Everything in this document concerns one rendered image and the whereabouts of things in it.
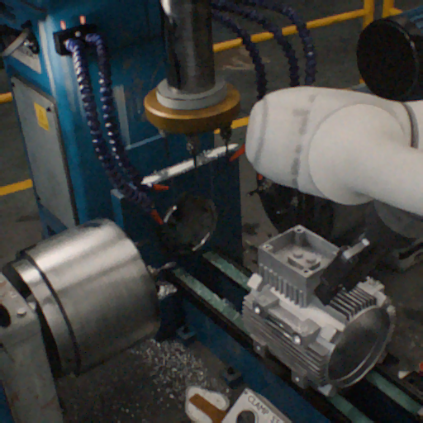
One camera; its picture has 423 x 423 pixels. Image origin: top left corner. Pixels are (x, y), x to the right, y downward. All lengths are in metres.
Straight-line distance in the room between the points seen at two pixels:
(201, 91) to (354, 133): 0.65
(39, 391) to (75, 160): 0.49
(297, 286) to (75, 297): 0.37
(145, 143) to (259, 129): 0.85
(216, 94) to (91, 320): 0.46
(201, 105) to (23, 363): 0.53
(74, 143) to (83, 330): 0.42
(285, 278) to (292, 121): 0.54
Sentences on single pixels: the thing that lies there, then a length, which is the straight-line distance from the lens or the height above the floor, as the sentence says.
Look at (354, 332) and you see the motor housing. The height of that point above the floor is 0.97.
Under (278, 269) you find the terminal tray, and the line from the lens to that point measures 1.23.
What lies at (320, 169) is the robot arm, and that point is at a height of 1.52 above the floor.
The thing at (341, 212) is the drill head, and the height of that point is 1.05.
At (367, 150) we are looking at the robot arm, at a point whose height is 1.56.
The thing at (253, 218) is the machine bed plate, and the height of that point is 0.80.
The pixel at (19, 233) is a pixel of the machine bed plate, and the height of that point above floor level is 0.80.
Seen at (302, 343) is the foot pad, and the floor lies 1.06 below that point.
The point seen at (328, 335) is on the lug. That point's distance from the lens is 1.17.
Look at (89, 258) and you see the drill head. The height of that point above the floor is 1.15.
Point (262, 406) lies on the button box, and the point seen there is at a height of 1.08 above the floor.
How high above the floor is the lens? 1.87
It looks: 33 degrees down
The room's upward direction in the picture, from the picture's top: 3 degrees counter-clockwise
